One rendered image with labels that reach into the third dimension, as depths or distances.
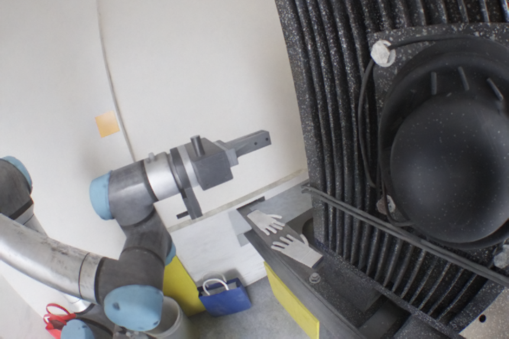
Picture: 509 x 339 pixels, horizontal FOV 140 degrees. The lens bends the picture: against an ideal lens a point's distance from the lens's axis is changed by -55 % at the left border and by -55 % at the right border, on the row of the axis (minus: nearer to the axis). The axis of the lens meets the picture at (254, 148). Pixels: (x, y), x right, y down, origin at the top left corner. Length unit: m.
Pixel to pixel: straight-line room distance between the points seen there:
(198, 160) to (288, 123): 1.04
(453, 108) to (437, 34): 0.10
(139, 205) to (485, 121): 0.42
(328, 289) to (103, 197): 0.71
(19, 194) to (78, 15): 0.85
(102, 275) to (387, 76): 0.45
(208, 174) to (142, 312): 0.21
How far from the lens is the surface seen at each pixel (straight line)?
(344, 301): 0.77
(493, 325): 0.60
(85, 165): 1.09
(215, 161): 0.30
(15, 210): 0.55
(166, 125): 1.05
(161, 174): 0.32
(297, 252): 0.91
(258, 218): 1.13
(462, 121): 0.20
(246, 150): 0.36
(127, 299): 0.28
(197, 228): 1.20
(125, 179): 0.34
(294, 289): 1.10
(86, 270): 0.31
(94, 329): 0.65
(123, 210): 0.35
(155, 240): 0.36
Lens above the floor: 1.36
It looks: 19 degrees down
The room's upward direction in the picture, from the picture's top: 13 degrees counter-clockwise
